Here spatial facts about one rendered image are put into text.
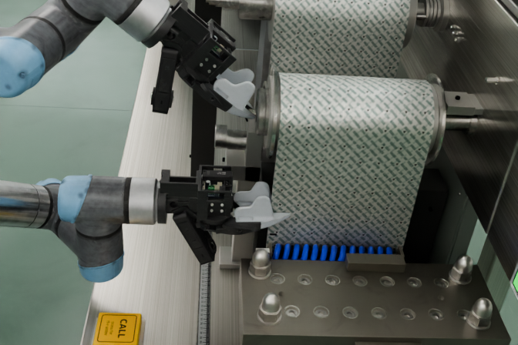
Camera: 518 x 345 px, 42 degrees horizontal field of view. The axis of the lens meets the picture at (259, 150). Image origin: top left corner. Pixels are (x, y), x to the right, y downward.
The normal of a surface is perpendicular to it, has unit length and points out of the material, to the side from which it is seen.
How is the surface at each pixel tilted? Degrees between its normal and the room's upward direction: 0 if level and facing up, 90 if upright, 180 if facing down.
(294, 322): 0
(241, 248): 90
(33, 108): 0
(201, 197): 90
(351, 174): 90
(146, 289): 0
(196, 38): 90
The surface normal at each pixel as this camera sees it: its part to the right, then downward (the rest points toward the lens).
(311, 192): 0.04, 0.56
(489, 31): -1.00, -0.04
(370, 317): 0.07, -0.83
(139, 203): 0.07, 0.09
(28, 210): 0.80, 0.11
